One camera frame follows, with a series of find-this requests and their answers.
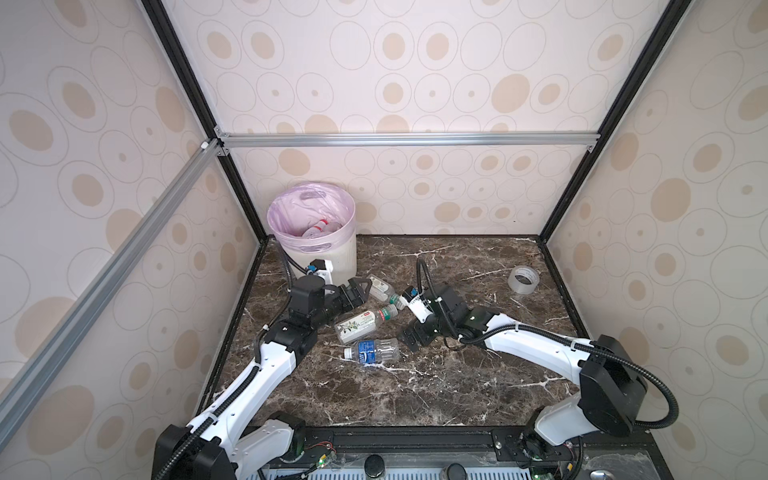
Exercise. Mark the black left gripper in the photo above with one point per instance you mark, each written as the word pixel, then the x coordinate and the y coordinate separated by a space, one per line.
pixel 345 298

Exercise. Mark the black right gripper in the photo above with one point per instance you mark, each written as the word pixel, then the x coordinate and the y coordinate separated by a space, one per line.
pixel 414 329

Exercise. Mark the white bottle green leaf label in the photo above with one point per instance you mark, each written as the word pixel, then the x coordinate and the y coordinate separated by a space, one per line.
pixel 359 326

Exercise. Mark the clear bottle blue label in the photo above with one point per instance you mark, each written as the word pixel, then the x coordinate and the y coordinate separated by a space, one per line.
pixel 373 352

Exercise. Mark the white bin with purple bag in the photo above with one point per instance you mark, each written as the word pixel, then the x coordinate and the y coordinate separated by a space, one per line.
pixel 292 212

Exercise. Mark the white bottle red cap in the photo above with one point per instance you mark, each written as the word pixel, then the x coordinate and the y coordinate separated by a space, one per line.
pixel 322 227

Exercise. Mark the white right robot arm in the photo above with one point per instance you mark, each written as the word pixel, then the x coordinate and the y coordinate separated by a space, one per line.
pixel 615 395

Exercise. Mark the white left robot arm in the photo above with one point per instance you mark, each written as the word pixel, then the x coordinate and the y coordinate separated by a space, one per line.
pixel 216 443

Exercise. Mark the clear tape roll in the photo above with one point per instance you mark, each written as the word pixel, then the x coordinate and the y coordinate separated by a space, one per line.
pixel 523 280

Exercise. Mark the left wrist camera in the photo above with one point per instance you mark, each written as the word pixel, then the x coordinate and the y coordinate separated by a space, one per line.
pixel 323 269

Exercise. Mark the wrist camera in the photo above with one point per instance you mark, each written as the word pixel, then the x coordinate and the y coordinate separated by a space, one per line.
pixel 323 269
pixel 413 300

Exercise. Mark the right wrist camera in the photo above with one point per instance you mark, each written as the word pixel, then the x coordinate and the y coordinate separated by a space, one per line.
pixel 413 300

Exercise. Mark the horizontal aluminium frame bar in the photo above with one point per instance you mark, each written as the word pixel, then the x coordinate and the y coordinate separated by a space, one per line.
pixel 428 139

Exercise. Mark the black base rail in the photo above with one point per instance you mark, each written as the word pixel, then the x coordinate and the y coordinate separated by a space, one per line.
pixel 477 452

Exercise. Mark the left aluminium frame bar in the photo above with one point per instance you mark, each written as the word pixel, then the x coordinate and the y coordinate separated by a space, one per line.
pixel 39 372

